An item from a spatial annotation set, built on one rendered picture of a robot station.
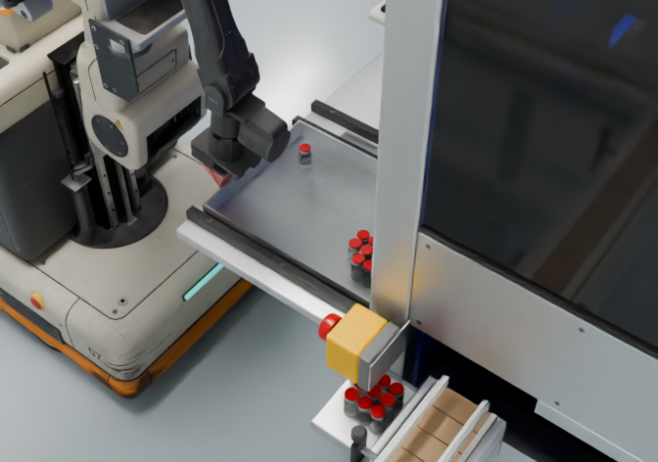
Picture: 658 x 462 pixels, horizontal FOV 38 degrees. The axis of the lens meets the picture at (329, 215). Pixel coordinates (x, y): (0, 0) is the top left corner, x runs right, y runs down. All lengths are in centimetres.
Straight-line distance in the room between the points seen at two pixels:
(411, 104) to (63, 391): 167
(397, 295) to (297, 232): 36
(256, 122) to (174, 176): 114
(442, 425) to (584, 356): 26
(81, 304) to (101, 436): 34
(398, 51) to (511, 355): 43
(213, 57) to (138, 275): 105
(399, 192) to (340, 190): 52
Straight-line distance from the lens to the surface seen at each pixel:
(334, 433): 136
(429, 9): 95
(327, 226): 158
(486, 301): 117
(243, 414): 241
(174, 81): 200
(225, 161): 153
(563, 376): 119
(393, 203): 115
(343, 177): 166
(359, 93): 183
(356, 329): 127
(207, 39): 137
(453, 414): 133
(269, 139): 143
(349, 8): 357
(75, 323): 231
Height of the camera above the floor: 206
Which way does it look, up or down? 48 degrees down
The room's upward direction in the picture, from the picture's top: straight up
